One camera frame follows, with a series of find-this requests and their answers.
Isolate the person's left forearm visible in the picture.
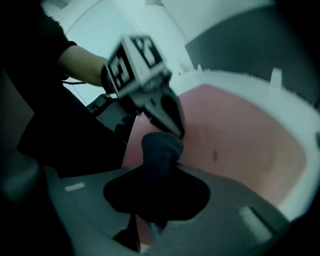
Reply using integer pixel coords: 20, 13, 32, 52
58, 44, 109, 87

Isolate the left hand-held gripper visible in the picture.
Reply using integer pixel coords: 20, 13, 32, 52
103, 34, 186, 139

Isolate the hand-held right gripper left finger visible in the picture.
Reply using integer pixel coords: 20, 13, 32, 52
44, 164, 146, 256

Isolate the small black screen device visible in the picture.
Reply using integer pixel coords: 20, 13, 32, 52
85, 93, 137, 137

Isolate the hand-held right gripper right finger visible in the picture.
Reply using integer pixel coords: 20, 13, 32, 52
139, 163, 291, 256

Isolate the dark blue cloth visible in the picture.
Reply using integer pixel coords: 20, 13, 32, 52
139, 132, 185, 235

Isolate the person in black shirt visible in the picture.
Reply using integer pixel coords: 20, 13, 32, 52
14, 0, 130, 177

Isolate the pink table mat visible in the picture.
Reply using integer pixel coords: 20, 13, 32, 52
121, 83, 308, 248

